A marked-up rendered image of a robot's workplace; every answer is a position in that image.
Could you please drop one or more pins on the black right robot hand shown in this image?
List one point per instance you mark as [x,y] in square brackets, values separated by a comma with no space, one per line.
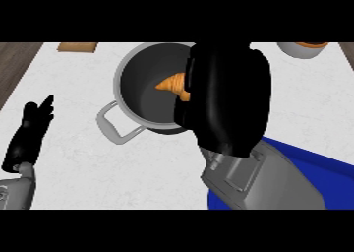
[227,98]

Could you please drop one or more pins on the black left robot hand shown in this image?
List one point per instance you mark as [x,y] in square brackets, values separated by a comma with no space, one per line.
[27,138]

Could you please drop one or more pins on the orange croissant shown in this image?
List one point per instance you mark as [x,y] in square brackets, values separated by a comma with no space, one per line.
[174,83]

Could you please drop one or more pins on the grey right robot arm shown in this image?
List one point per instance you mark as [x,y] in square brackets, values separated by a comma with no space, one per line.
[257,183]

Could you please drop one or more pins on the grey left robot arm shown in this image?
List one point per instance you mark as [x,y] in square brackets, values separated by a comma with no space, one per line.
[13,190]

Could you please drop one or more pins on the grey metal pot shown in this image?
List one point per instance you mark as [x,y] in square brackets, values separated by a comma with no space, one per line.
[146,92]

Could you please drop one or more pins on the blue tray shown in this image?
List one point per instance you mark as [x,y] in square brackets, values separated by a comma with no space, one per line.
[325,177]

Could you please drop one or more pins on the white bowl with orange content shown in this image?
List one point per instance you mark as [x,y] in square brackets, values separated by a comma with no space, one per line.
[301,49]

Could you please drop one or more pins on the brown wooden board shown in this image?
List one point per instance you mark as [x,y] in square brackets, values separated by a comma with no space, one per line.
[77,47]

